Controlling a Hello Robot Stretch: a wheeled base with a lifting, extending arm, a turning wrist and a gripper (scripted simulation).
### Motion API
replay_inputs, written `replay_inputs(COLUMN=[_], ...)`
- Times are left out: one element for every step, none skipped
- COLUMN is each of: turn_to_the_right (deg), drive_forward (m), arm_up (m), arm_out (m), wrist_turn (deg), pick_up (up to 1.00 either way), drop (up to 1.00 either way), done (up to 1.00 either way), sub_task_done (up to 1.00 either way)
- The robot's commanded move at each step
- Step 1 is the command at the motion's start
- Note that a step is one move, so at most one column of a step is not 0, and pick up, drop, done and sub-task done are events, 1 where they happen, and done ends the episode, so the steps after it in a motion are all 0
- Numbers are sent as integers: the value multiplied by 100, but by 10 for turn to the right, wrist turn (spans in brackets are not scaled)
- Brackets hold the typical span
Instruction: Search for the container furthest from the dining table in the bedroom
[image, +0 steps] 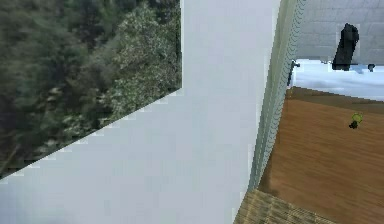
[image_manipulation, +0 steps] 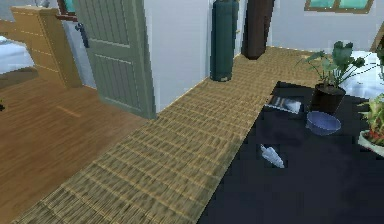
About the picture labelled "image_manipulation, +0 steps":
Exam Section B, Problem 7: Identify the black dining table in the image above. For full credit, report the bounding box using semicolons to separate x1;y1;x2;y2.
196;80;384;224

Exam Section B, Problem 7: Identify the dark teal cylinder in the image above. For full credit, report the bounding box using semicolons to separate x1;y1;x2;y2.
209;0;240;83

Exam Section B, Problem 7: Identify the black and white book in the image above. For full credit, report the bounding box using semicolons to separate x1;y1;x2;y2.
264;95;305;115

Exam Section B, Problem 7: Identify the grey-green room door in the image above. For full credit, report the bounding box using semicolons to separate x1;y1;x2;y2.
72;0;158;120

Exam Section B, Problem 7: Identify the dark brown cylinder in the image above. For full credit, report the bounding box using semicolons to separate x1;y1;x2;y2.
241;0;276;61

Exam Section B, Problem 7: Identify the blue bowl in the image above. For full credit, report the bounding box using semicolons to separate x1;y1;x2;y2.
305;110;343;136

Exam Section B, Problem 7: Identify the green house plant black pot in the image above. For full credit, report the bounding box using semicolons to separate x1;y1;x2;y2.
297;40;374;116

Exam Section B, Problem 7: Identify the dark red framed window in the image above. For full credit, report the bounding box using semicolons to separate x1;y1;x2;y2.
56;0;79;23

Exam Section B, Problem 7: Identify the tan wooden chest of drawers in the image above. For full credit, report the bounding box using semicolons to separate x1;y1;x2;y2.
9;5;83;90

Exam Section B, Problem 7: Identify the wooden framed window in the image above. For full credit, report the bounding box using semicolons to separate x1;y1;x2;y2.
303;0;375;15

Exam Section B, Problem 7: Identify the leafy plant pale green pot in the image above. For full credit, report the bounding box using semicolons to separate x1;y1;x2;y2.
357;93;384;158

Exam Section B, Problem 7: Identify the white bed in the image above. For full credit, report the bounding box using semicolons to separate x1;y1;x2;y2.
0;35;36;76

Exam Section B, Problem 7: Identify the black door handle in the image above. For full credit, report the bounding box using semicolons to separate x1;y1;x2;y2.
74;22;91;49

